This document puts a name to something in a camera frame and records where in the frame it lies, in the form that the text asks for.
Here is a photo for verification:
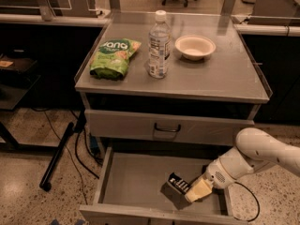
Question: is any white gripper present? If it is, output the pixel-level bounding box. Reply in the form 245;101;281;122
185;158;235;203

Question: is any black rxbar chocolate bar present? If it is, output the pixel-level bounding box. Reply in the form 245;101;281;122
168;172;191;195

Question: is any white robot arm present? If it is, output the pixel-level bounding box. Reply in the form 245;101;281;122
185;127;300;203

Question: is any open grey middle drawer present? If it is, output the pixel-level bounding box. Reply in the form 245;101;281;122
80;147;248;225

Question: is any grey metal drawer cabinet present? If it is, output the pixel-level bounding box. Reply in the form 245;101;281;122
74;10;274;225

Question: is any closed grey top drawer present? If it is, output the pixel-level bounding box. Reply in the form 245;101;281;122
85;110;254;145

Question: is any white paper bowl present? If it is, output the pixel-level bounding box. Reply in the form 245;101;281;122
175;35;217;61

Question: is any clear plastic water bottle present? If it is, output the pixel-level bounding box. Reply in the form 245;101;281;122
148;10;172;79

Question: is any green chip bag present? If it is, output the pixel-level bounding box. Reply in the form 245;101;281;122
90;38;141;80

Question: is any black stand leg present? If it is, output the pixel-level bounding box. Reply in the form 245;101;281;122
39;112;86;192

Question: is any dark side table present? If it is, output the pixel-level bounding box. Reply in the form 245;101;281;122
0;49;41;150

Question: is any black cable right floor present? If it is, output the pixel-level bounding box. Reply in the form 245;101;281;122
231;181;261;223

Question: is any black drawer handle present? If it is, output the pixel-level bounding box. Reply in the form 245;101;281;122
154;123;181;133

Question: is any black floor cable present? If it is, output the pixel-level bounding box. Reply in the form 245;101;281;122
32;106;104;204

